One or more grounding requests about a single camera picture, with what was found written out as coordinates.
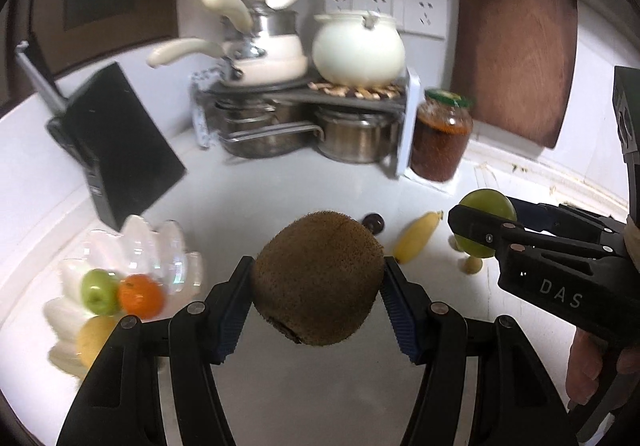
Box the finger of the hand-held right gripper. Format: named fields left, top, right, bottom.
left=505, top=195, right=627, bottom=238
left=447, top=204, right=626, bottom=261

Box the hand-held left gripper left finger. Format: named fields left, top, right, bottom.
left=56, top=255, right=255, bottom=446

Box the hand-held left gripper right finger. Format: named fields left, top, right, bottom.
left=380, top=257, right=580, bottom=446

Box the light green apple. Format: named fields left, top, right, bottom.
left=452, top=189, right=519, bottom=259

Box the yellow banana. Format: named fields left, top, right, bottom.
left=392, top=209, right=445, bottom=263

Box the orange tangerine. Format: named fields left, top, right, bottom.
left=118, top=274, right=165, bottom=320

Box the white petal bowl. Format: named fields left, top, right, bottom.
left=42, top=214, right=206, bottom=378

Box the brown kiwi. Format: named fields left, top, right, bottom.
left=249, top=210, right=386, bottom=346

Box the yellow pear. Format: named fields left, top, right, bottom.
left=75, top=315, right=121, bottom=368

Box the dark green apple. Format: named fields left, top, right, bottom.
left=80, top=268, right=121, bottom=316

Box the person's right hand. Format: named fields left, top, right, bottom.
left=566, top=327, right=610, bottom=409

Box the white coaster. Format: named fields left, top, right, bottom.
left=404, top=165, right=464, bottom=195

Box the glass jar of red sauce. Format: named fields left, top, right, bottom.
left=409, top=88, right=474, bottom=183

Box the grey white pot rack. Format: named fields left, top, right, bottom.
left=188, top=65, right=421, bottom=177

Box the brown wooden cutting board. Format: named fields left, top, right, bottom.
left=446, top=0, right=580, bottom=150

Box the steel pan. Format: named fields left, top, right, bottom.
left=214, top=98, right=324, bottom=160

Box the wooden trivet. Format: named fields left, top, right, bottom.
left=307, top=80, right=401, bottom=100

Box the black knife block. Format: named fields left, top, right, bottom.
left=44, top=61, right=187, bottom=232

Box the white ceramic pot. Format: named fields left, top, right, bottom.
left=312, top=9, right=406, bottom=87

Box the cream saucepan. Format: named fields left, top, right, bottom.
left=147, top=33, right=310, bottom=87

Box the white wall outlet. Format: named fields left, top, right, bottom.
left=352, top=0, right=404, bottom=30
left=402, top=0, right=447, bottom=40
left=324, top=0, right=354, bottom=20

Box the small steel pot cream handle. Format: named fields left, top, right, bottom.
left=199, top=0, right=301, bottom=45

